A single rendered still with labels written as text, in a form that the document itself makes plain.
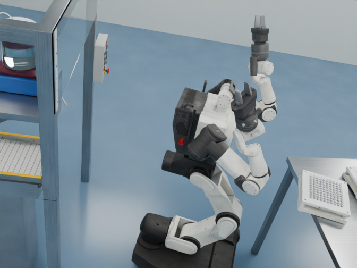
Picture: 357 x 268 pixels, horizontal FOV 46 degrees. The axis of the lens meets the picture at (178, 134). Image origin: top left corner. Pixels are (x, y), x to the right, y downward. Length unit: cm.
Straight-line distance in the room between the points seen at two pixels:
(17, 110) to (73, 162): 177
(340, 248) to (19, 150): 163
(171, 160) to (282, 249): 132
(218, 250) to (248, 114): 139
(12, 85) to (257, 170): 107
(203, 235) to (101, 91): 219
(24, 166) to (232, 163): 100
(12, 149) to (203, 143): 98
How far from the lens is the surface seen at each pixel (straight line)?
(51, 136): 176
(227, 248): 284
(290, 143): 418
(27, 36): 154
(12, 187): 213
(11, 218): 238
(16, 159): 219
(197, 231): 260
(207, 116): 194
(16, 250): 260
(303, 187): 226
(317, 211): 224
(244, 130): 165
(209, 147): 184
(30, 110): 176
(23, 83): 181
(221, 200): 235
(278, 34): 574
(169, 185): 336
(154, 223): 264
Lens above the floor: 239
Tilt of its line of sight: 38 degrees down
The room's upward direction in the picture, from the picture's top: 12 degrees clockwise
